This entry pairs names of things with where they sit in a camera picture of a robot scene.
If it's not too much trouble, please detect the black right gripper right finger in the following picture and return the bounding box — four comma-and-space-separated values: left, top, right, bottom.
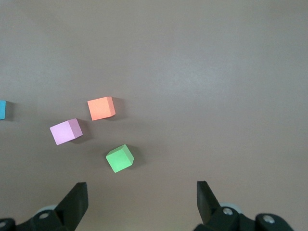
193, 180, 256, 231

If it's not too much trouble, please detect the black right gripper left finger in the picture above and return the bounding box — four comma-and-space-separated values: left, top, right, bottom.
16, 182, 89, 231

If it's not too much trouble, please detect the dark pink foam cube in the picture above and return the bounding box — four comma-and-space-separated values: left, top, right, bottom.
49, 118, 84, 146

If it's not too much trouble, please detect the orange foam cube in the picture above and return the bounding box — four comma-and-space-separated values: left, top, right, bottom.
87, 96, 116, 122

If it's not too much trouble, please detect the green foam cube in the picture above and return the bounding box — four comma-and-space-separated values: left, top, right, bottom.
105, 143, 135, 173

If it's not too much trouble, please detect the brown table cover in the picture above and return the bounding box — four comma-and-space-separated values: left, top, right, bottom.
0, 0, 308, 231

